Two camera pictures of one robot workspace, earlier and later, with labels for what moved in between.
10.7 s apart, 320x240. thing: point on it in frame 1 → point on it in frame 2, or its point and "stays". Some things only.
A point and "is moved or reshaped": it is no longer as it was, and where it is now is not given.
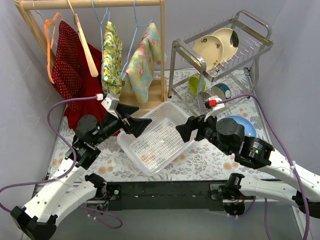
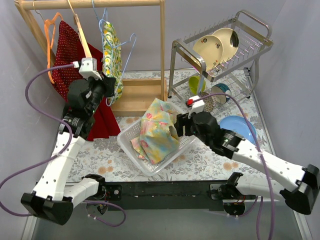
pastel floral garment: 139,74 → 158,142
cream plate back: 229,51 stays
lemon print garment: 112,60 stays
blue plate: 249,129 stays
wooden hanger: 84,43 stays
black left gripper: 124,119 → 106,83
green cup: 194,84 stays
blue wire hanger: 101,22 is moved or reshaped
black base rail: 193,195 stays
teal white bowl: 221,91 stays
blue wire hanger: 137,26 → 125,66
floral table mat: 217,92 stays
